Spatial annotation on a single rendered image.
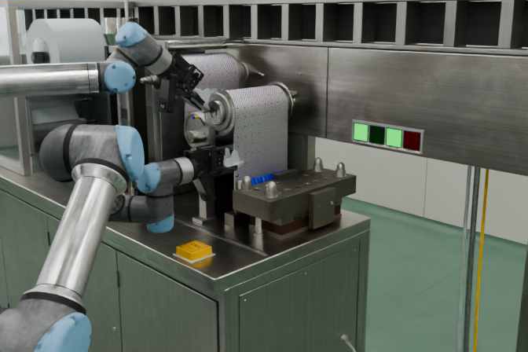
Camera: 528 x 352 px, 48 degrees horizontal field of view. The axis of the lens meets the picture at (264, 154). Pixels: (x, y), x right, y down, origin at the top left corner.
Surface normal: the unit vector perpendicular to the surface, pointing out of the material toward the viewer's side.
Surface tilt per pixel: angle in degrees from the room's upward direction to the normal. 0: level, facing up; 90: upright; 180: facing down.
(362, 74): 90
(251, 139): 90
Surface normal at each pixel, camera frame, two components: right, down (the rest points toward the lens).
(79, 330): 0.96, 0.14
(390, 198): -0.71, 0.16
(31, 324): -0.04, -0.63
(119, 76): 0.32, 0.22
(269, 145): 0.70, 0.16
